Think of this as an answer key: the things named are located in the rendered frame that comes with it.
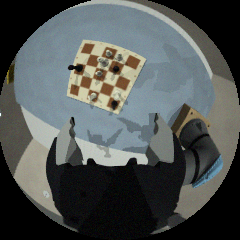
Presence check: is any brown and cream chessboard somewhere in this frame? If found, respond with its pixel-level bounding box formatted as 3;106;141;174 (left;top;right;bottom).
67;40;146;114

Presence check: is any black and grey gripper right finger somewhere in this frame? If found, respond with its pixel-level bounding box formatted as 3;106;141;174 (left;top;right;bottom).
145;113;186;203

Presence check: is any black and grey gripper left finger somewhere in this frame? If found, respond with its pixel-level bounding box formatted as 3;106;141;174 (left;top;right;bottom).
46;117;84;202

